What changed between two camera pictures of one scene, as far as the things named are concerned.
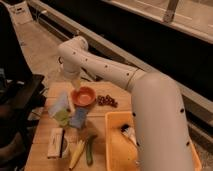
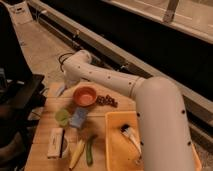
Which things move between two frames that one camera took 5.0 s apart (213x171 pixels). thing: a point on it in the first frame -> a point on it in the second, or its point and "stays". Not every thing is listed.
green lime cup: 62,116 stays
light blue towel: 61,101 -> 61,90
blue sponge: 78,119 stays
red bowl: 84,96 stays
